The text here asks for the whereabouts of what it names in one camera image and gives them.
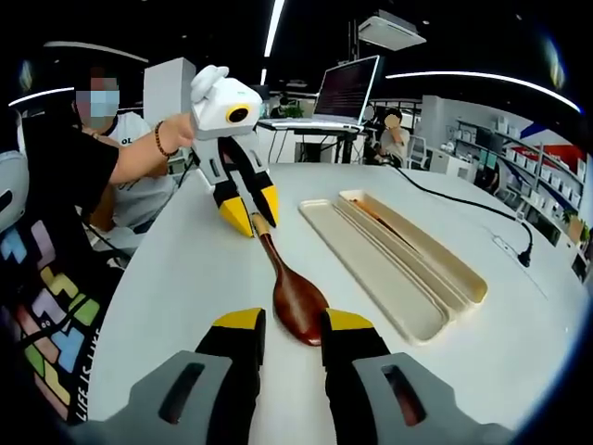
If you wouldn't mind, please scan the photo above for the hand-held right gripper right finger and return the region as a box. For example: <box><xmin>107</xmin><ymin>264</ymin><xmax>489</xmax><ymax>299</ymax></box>
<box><xmin>319</xmin><ymin>309</ymin><xmax>499</xmax><ymax>445</ymax></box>

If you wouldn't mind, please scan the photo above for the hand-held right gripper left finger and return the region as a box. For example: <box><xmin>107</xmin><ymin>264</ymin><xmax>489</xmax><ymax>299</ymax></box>
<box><xmin>92</xmin><ymin>306</ymin><xmax>268</xmax><ymax>445</ymax></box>

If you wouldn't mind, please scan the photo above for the brown wooden spoon utensil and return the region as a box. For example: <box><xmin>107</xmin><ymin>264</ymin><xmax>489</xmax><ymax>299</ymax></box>
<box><xmin>252</xmin><ymin>210</ymin><xmax>333</xmax><ymax>347</ymax></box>

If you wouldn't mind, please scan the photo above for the beige cutlery case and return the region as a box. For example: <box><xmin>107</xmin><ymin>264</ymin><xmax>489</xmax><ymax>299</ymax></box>
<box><xmin>298</xmin><ymin>188</ymin><xmax>489</xmax><ymax>347</ymax></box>

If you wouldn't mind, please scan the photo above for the brown wooden chopsticks utensil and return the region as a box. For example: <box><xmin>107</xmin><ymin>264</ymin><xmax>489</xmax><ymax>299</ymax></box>
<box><xmin>349</xmin><ymin>197</ymin><xmax>421</xmax><ymax>249</ymax></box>

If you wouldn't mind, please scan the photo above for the person's left hand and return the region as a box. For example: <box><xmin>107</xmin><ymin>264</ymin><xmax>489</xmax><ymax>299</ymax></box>
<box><xmin>164</xmin><ymin>113</ymin><xmax>198</xmax><ymax>151</ymax></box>

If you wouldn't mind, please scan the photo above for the laptop stand desk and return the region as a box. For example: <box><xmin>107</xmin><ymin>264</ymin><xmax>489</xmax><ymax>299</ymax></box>
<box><xmin>271</xmin><ymin>123</ymin><xmax>368</xmax><ymax>166</ymax></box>

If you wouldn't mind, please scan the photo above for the long ceiling light strip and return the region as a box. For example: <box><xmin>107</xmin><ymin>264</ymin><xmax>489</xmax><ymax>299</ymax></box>
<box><xmin>385</xmin><ymin>70</ymin><xmax>581</xmax><ymax>113</ymax></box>
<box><xmin>262</xmin><ymin>0</ymin><xmax>286</xmax><ymax>86</ymax></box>

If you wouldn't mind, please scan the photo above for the open laptop on stand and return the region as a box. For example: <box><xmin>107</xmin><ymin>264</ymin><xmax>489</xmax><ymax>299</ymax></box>
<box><xmin>259</xmin><ymin>55</ymin><xmax>385</xmax><ymax>132</ymax></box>

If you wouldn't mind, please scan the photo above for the white office chair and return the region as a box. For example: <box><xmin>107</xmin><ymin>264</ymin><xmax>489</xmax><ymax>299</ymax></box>
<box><xmin>407</xmin><ymin>135</ymin><xmax>430</xmax><ymax>171</ymax></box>

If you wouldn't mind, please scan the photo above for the person's black printed shirt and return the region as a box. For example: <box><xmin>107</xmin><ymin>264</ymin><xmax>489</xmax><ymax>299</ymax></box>
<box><xmin>0</xmin><ymin>122</ymin><xmax>121</xmax><ymax>426</ymax></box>

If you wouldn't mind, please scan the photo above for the ceiling air conditioner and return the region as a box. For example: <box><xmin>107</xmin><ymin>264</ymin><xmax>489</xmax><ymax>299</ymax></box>
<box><xmin>359</xmin><ymin>16</ymin><xmax>428</xmax><ymax>53</ymax></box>

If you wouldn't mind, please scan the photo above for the black power plug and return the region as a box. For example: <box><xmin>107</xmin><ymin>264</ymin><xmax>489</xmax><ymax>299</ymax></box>
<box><xmin>517</xmin><ymin>222</ymin><xmax>535</xmax><ymax>270</ymax></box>

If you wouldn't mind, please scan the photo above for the white worn device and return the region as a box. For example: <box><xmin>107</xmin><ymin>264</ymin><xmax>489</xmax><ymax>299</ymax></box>
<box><xmin>0</xmin><ymin>150</ymin><xmax>31</xmax><ymax>234</ymax></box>

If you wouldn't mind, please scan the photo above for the storage shelf with white boxes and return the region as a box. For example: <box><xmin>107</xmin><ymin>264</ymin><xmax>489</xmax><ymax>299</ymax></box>
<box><xmin>451</xmin><ymin>115</ymin><xmax>592</xmax><ymax>224</ymax></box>

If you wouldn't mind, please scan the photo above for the brown bead bracelet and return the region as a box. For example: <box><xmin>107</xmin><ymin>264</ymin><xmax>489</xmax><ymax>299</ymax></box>
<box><xmin>154</xmin><ymin>120</ymin><xmax>181</xmax><ymax>159</ymax></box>

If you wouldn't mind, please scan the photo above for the black power cable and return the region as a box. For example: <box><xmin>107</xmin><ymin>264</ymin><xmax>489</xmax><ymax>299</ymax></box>
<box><xmin>393</xmin><ymin>166</ymin><xmax>529</xmax><ymax>231</ymax></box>

